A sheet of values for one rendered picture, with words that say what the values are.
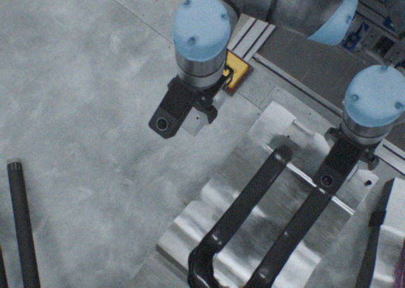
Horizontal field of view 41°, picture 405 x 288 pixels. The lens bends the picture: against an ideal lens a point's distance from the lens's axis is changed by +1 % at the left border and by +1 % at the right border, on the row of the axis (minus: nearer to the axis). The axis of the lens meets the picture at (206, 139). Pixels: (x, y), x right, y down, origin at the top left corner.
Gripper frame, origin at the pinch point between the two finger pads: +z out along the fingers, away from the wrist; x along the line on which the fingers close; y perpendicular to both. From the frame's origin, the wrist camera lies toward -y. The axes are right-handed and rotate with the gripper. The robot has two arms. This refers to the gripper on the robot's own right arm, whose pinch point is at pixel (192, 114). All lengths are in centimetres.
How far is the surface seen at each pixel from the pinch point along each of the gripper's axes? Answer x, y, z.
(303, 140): -19.8, 12.1, 8.7
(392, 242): -45.6, 6.1, 8.7
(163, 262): -12.8, -24.7, 8.6
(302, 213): -28.2, -0.7, 6.9
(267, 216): -23.3, -5.5, 6.6
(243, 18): 28, 67, 95
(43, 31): 41.3, -2.0, 15.0
